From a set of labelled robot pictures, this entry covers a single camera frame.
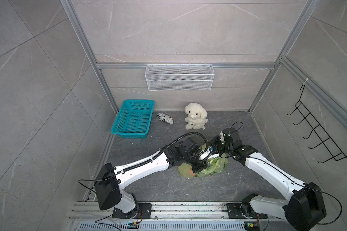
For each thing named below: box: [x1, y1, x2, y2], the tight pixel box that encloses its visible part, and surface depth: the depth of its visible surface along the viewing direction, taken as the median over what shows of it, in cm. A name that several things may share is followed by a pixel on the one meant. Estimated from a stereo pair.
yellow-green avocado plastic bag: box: [177, 155, 228, 179], surface depth 77 cm
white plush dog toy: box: [184, 102, 209, 130], surface depth 97 cm
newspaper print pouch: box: [156, 112, 176, 126], surface depth 113 cm
